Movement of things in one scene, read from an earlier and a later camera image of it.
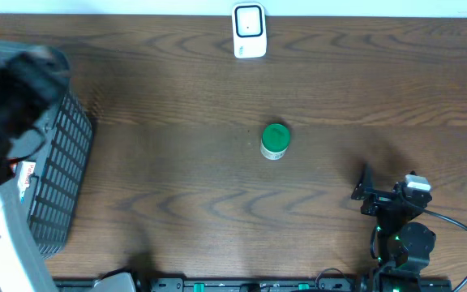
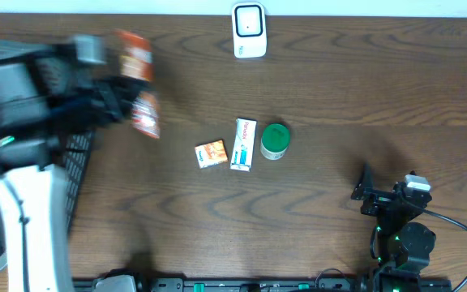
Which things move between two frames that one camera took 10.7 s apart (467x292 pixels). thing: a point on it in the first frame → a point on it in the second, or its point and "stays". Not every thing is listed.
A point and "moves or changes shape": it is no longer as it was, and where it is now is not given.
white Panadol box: [27, 168] moves or changes shape
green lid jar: [276, 138] stays
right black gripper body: [377, 203] stays
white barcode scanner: [249, 29] stays
